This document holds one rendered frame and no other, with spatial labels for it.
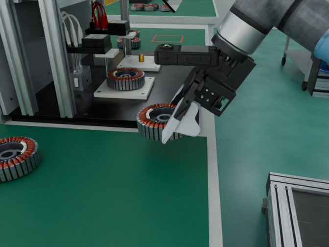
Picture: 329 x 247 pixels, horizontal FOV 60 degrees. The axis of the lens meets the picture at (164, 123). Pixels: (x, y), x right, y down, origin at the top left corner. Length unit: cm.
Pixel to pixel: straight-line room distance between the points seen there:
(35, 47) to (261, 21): 64
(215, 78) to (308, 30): 16
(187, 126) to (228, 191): 118
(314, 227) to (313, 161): 83
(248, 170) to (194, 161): 128
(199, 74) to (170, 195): 21
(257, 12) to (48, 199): 45
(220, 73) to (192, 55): 6
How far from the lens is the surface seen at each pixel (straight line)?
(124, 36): 106
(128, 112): 73
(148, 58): 113
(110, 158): 60
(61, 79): 70
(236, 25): 49
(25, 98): 76
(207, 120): 74
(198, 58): 51
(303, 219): 133
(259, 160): 195
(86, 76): 90
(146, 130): 55
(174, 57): 51
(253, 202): 164
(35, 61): 92
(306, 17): 48
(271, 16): 49
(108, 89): 84
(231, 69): 53
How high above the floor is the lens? 109
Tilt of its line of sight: 29 degrees down
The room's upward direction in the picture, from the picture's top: straight up
